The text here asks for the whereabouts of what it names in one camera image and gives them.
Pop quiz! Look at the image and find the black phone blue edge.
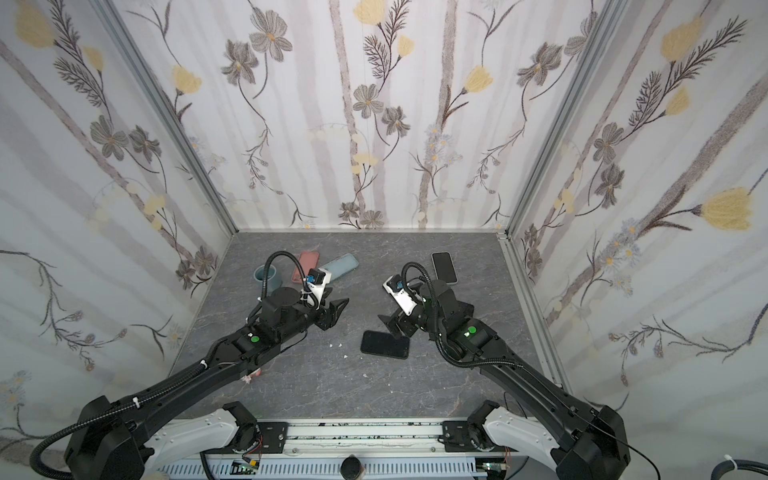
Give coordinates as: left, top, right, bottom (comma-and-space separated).
362, 331, 410, 359

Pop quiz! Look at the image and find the light blue case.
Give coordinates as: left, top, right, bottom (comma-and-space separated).
320, 253, 359, 283
431, 251, 459, 286

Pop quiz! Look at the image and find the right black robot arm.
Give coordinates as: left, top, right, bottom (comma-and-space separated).
381, 262, 638, 479

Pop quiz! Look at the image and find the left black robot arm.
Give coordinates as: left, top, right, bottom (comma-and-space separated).
29, 269, 349, 479

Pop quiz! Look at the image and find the pink phone case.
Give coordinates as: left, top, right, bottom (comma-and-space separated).
291, 251, 320, 284

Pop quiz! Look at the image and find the teal ceramic cup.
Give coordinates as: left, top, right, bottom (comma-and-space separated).
253, 265, 283, 295

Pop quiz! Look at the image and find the small pink figurine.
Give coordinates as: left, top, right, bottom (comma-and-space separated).
240, 369, 262, 384

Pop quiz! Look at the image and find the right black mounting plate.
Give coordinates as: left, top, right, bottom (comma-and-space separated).
438, 420, 517, 453

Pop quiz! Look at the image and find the black mounting plate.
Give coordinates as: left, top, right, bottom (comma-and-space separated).
438, 420, 517, 453
255, 421, 289, 455

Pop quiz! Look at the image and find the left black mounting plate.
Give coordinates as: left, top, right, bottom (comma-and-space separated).
255, 421, 289, 455

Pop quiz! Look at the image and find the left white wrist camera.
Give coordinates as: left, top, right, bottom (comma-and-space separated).
304, 268, 332, 302

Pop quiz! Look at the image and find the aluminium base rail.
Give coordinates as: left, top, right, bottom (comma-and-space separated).
138, 410, 549, 479

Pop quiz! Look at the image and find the black knob on rail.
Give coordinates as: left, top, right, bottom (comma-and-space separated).
339, 455, 365, 480

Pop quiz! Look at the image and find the black cable bottom right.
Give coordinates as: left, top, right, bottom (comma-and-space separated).
710, 454, 768, 480

